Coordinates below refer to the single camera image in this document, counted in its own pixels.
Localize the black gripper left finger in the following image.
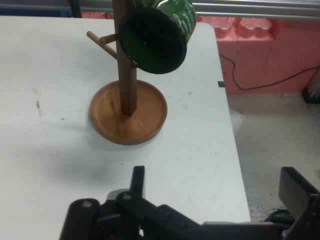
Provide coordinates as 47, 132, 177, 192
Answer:
59, 166, 203, 240

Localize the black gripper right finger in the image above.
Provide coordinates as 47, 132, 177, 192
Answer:
278, 166, 320, 240

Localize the green enamel mug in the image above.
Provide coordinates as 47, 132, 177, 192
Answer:
117, 0, 197, 75

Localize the black floor device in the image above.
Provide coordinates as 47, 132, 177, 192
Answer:
301, 72, 320, 105

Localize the brown wooden mug tree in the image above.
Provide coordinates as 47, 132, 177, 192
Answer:
86, 0, 168, 146

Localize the pink foam sheet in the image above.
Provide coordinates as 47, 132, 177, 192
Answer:
81, 11, 320, 95

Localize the black tripod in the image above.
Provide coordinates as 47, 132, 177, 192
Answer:
69, 0, 83, 18

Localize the dark blue foam sheet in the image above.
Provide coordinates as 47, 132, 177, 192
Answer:
0, 4, 113, 17

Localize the thin black cable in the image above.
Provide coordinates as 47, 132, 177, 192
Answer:
219, 54, 320, 90

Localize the aluminium corner frame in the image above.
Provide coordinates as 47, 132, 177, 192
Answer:
192, 0, 320, 21

